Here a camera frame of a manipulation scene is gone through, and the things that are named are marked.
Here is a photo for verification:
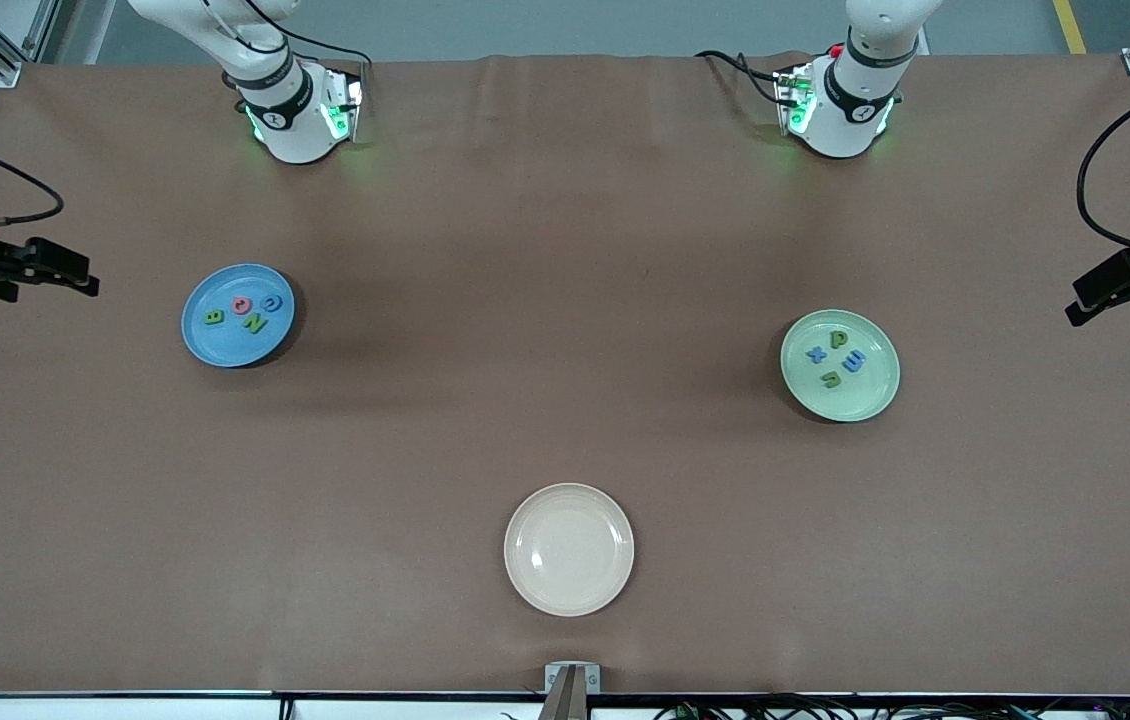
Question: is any black base cable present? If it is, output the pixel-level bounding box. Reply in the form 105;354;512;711
693;48;796;109
270;20;372;76

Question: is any brown table cover mat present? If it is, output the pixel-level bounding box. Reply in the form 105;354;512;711
0;52;1130;696

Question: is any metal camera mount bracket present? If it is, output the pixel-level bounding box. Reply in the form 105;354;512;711
537;662;602;720

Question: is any blue plate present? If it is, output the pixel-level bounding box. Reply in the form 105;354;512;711
181;264;298;370

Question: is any green plate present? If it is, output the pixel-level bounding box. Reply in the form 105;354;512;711
780;309;901;423

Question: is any beige plate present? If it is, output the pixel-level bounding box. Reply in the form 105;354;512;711
504;483;636;617

